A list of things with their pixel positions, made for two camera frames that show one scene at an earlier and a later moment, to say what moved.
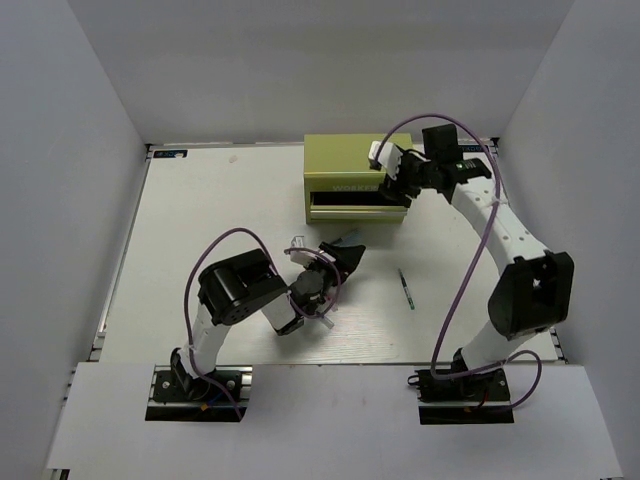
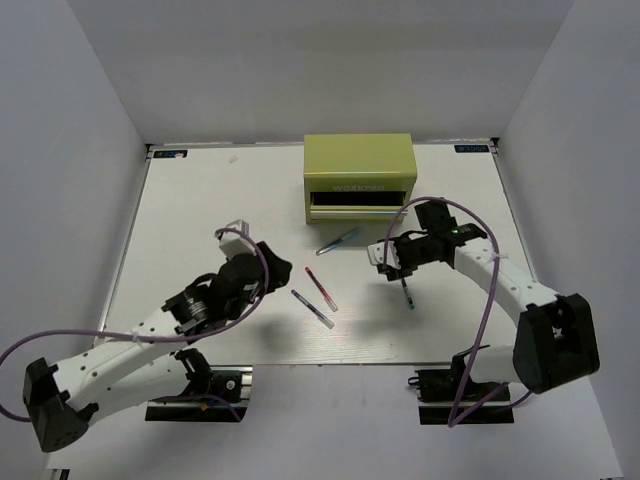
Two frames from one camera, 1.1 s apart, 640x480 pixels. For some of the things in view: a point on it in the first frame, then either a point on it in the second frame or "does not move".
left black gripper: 346,257 to 281,270
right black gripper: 392,190 to 405,270
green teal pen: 407,290 does not move
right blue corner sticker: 472,148 does not move
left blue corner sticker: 170,153 does not move
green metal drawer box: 340,184 does not move
